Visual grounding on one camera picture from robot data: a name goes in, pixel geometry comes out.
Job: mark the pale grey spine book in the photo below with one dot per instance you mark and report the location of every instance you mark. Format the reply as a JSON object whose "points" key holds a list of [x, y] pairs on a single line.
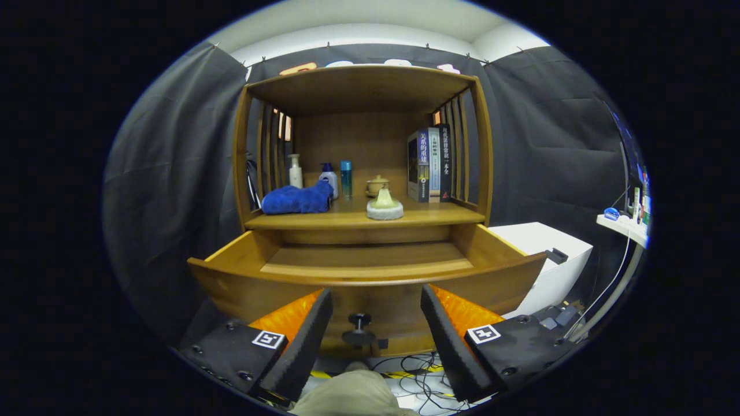
{"points": [[435, 167]]}

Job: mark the beige lidded teacup with saucer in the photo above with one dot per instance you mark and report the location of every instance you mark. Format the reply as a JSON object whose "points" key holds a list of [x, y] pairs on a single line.
{"points": [[377, 184]]}

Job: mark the white pump bottle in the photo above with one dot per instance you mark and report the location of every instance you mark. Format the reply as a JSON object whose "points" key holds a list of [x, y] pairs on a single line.
{"points": [[295, 176]]}

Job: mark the black backdrop cloth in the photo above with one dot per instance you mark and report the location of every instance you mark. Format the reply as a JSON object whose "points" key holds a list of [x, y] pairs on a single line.
{"points": [[555, 144]]}

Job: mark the blue towel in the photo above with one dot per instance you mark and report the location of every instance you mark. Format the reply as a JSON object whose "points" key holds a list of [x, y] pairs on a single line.
{"points": [[295, 199]]}

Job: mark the white bottle blue cap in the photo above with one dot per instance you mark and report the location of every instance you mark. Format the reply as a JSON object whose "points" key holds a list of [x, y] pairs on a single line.
{"points": [[330, 179]]}

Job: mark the white side desk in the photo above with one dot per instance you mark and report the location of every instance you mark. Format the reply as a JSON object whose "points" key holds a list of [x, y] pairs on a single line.
{"points": [[627, 228]]}

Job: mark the brown wooden cabinet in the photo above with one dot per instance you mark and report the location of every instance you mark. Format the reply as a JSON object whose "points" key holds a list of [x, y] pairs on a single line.
{"points": [[358, 138]]}

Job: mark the brown wooden drawer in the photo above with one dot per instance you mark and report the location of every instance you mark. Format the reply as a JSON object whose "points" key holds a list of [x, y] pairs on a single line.
{"points": [[381, 300]]}

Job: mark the blue spine book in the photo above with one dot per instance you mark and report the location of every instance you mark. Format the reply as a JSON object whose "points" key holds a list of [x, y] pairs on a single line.
{"points": [[423, 167]]}

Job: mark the small blue object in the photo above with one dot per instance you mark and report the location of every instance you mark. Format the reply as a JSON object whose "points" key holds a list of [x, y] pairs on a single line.
{"points": [[611, 214]]}

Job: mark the person's beige trouser leg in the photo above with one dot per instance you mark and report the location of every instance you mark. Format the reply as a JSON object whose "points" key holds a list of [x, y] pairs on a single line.
{"points": [[352, 396]]}

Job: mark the wooden countertop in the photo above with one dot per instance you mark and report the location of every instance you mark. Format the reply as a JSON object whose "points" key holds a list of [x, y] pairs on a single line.
{"points": [[324, 219]]}

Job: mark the teal slim bottle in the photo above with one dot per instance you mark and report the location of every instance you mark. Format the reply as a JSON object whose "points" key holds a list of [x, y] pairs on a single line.
{"points": [[346, 182]]}

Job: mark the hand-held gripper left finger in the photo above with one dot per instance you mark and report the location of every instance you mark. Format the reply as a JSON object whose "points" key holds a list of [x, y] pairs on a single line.
{"points": [[300, 352]]}

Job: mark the black spine book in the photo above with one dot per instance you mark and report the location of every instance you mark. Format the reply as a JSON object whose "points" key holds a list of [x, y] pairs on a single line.
{"points": [[446, 164]]}

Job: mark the white storage box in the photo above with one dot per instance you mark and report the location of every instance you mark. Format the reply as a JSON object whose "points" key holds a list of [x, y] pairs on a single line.
{"points": [[549, 254]]}

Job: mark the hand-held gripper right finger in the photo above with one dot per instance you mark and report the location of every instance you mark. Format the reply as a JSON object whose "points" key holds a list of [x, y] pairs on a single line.
{"points": [[448, 346]]}

